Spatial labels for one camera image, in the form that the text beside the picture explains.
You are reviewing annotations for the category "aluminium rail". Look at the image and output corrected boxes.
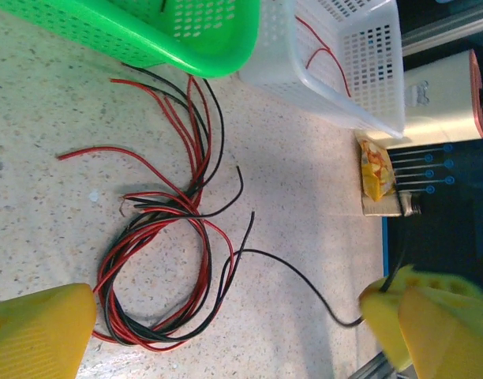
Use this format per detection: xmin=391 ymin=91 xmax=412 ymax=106
xmin=350 ymin=351 xmax=400 ymax=379

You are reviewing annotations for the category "beige holder with terracotta rim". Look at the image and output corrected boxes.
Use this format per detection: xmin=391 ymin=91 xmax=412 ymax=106
xmin=387 ymin=49 xmax=483 ymax=151

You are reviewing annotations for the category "green plastic basket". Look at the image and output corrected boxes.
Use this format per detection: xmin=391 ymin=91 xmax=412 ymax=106
xmin=0 ymin=0 xmax=262 ymax=78

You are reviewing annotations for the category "yellow snack packet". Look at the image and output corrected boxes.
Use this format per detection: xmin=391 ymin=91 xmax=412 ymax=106
xmin=358 ymin=132 xmax=396 ymax=202

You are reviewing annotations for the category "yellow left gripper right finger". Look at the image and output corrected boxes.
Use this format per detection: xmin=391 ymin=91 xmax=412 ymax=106
xmin=398 ymin=286 xmax=483 ymax=379

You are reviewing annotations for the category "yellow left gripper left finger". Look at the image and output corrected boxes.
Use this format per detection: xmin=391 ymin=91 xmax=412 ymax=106
xmin=0 ymin=283 xmax=97 ymax=379

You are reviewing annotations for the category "beige tube with black cap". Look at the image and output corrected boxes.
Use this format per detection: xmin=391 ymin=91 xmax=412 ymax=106
xmin=361 ymin=193 xmax=422 ymax=218

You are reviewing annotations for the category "black wire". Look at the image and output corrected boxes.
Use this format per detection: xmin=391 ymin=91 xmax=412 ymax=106
xmin=225 ymin=220 xmax=409 ymax=328
xmin=185 ymin=77 xmax=225 ymax=198
xmin=121 ymin=62 xmax=211 ymax=190
xmin=133 ymin=165 xmax=245 ymax=220

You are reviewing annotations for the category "white plastic basket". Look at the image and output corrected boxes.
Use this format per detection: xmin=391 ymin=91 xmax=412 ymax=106
xmin=239 ymin=0 xmax=406 ymax=139

